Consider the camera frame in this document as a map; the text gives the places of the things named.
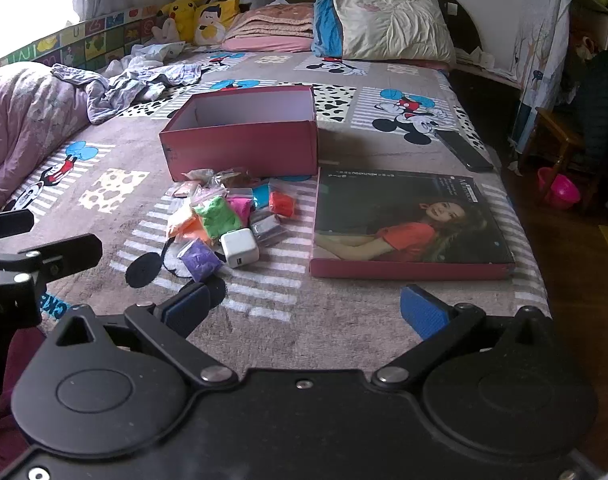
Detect yellow cartoon cushion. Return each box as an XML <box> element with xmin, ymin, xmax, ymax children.
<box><xmin>193</xmin><ymin>0</ymin><xmax>241</xmax><ymax>46</ymax></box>

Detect printed hanging cloth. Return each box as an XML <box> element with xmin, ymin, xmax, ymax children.
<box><xmin>508</xmin><ymin>0</ymin><xmax>576</xmax><ymax>157</ymax></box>

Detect crumpled grey clothes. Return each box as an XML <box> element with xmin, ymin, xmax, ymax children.
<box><xmin>50</xmin><ymin>42</ymin><xmax>203</xmax><ymax>125</ymax></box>

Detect green clay bag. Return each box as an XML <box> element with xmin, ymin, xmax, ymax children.
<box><xmin>192</xmin><ymin>195</ymin><xmax>237</xmax><ymax>241</ymax></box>

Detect colourful foam mat panel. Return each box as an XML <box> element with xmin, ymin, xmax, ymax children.
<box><xmin>0</xmin><ymin>7</ymin><xmax>171</xmax><ymax>74</ymax></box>

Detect white charger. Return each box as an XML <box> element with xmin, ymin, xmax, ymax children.
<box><xmin>219</xmin><ymin>228</ymin><xmax>261</xmax><ymax>269</ymax></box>

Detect lilac quilt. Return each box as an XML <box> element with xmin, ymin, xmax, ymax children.
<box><xmin>0</xmin><ymin>62</ymin><xmax>92</xmax><ymax>214</ymax></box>

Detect wooden stool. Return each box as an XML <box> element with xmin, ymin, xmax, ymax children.
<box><xmin>526</xmin><ymin>107</ymin><xmax>598</xmax><ymax>202</ymax></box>

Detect dark jacket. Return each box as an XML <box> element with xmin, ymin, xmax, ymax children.
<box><xmin>553</xmin><ymin>49</ymin><xmax>608</xmax><ymax>163</ymax></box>

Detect blue pillow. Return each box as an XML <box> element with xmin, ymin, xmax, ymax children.
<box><xmin>311</xmin><ymin>0</ymin><xmax>345</xmax><ymax>59</ymax></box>

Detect black remote control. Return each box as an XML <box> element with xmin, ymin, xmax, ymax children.
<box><xmin>435</xmin><ymin>128</ymin><xmax>495</xmax><ymax>174</ymax></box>

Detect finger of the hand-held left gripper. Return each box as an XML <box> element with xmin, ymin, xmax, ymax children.
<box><xmin>0</xmin><ymin>209</ymin><xmax>36</xmax><ymax>244</ymax></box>
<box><xmin>0</xmin><ymin>233</ymin><xmax>104</xmax><ymax>283</ymax></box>

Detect pink plastic basin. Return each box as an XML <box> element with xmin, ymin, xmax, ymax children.
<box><xmin>536</xmin><ymin>167</ymin><xmax>581</xmax><ymax>210</ymax></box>

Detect pile of colourful clay bags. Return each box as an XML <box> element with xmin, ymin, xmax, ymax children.
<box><xmin>166</xmin><ymin>166</ymin><xmax>297</xmax><ymax>284</ymax></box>

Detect yellow mouse plush toy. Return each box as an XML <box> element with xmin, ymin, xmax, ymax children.
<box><xmin>157</xmin><ymin>0</ymin><xmax>211</xmax><ymax>44</ymax></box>

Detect red cardboard box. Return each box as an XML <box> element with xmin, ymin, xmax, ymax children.
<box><xmin>159</xmin><ymin>85</ymin><xmax>319</xmax><ymax>183</ymax></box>

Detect white plush toy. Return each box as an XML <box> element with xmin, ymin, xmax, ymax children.
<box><xmin>150</xmin><ymin>17</ymin><xmax>180</xmax><ymax>45</ymax></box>

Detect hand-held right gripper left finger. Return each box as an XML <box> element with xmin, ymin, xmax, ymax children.
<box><xmin>51</xmin><ymin>281</ymin><xmax>238</xmax><ymax>389</ymax></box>

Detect pink folded blanket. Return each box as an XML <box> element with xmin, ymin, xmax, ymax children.
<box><xmin>222</xmin><ymin>2</ymin><xmax>316</xmax><ymax>53</ymax></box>

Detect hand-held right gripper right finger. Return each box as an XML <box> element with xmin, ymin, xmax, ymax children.
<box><xmin>371</xmin><ymin>284</ymin><xmax>557</xmax><ymax>391</ymax></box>

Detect cream pillow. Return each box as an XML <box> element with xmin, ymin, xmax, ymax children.
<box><xmin>332</xmin><ymin>0</ymin><xmax>458</xmax><ymax>65</ymax></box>

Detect portrait printed box lid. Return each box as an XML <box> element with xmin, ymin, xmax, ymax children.
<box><xmin>309</xmin><ymin>167</ymin><xmax>516</xmax><ymax>281</ymax></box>

